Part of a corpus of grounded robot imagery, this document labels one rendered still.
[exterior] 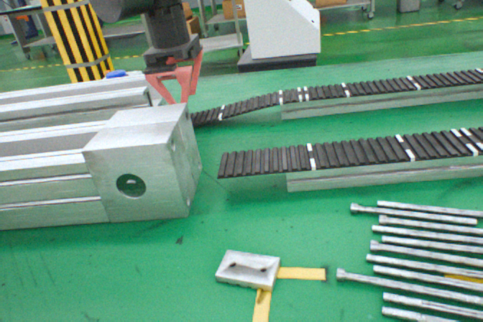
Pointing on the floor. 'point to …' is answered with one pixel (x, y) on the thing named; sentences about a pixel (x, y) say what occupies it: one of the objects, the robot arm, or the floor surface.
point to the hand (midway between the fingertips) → (185, 98)
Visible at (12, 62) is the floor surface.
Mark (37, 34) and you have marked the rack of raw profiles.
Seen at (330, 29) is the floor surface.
